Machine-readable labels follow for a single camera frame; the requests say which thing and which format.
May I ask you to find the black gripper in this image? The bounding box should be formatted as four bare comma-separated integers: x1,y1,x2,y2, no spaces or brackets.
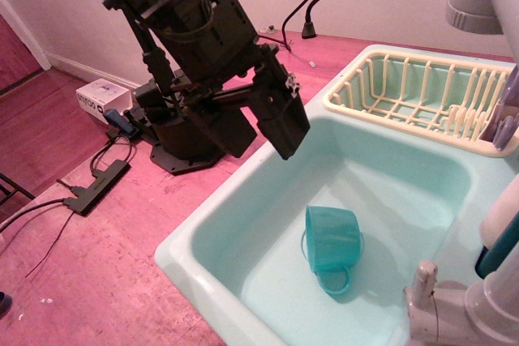
144,0,310,160

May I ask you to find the teal plastic cup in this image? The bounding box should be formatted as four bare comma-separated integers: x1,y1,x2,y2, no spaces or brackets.
302,205,363,296

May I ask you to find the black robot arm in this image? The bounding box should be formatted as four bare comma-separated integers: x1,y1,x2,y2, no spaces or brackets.
103,0,310,160

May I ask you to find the light teal toy sink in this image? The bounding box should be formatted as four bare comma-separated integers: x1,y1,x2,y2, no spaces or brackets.
153,44,519,346

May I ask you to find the cream dish drying rack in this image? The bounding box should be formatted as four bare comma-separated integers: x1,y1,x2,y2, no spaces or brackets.
323,45,518,157

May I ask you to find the white cardboard box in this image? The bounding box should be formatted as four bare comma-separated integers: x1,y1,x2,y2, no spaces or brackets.
75,79,133,124

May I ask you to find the black usb hub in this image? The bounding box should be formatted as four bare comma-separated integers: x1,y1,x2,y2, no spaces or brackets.
57,160,131,216

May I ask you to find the grey toy faucet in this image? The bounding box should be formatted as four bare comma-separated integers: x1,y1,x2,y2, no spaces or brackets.
444,0,519,278

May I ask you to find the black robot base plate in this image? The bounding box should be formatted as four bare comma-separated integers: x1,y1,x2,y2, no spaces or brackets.
133,78,260,177

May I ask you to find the blue clamp handle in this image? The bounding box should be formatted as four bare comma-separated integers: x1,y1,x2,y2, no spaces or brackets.
103,109,138,138

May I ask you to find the thin black wire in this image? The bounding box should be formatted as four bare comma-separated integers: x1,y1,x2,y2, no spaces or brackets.
24,210,76,279

